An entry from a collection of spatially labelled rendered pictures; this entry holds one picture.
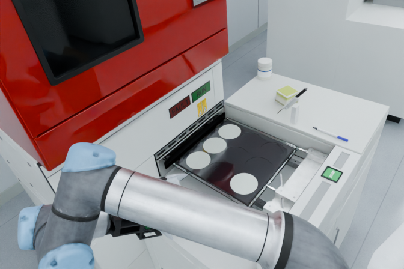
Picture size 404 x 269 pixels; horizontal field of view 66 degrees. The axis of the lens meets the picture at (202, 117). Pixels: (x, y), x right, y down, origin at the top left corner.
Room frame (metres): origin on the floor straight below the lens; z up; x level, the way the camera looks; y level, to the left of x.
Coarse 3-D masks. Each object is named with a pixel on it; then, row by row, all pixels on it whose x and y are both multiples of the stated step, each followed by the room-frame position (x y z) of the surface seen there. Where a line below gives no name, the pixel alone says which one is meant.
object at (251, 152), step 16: (240, 128) 1.07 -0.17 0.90; (240, 144) 0.97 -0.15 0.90; (256, 144) 0.95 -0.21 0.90; (272, 144) 0.94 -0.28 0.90; (224, 160) 0.88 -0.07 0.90; (240, 160) 0.87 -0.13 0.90; (256, 160) 0.86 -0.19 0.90; (272, 160) 0.85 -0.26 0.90; (208, 176) 0.81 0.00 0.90; (224, 176) 0.80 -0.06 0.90; (256, 176) 0.78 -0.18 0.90; (256, 192) 0.71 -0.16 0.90
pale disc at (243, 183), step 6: (240, 174) 0.80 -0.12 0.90; (246, 174) 0.79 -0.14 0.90; (234, 180) 0.77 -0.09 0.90; (240, 180) 0.77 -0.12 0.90; (246, 180) 0.76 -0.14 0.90; (252, 180) 0.76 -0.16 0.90; (234, 186) 0.74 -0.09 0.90; (240, 186) 0.74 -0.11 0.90; (246, 186) 0.74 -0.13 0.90; (252, 186) 0.73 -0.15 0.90; (240, 192) 0.71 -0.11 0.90; (246, 192) 0.71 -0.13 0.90
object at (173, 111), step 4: (184, 100) 1.03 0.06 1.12; (188, 100) 1.04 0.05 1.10; (180, 104) 1.01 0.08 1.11; (184, 104) 1.02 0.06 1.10; (188, 104) 1.04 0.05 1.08; (172, 108) 0.98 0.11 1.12; (176, 108) 0.99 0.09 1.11; (180, 108) 1.01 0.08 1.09; (184, 108) 1.02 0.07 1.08; (172, 112) 0.97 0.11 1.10; (176, 112) 0.99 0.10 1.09; (172, 116) 0.97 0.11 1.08
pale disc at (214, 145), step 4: (208, 140) 1.02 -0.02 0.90; (212, 140) 1.01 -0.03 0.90; (216, 140) 1.01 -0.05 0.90; (220, 140) 1.01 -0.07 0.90; (204, 144) 0.99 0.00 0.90; (208, 144) 0.99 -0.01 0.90; (212, 144) 0.99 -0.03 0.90; (216, 144) 0.98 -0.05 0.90; (220, 144) 0.98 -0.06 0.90; (224, 144) 0.98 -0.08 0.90; (204, 148) 0.97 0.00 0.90; (208, 148) 0.96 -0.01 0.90; (212, 148) 0.96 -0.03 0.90; (216, 148) 0.96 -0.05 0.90; (220, 148) 0.95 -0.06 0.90; (224, 148) 0.95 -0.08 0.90; (208, 152) 0.94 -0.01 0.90; (212, 152) 0.94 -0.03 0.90; (216, 152) 0.93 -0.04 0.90
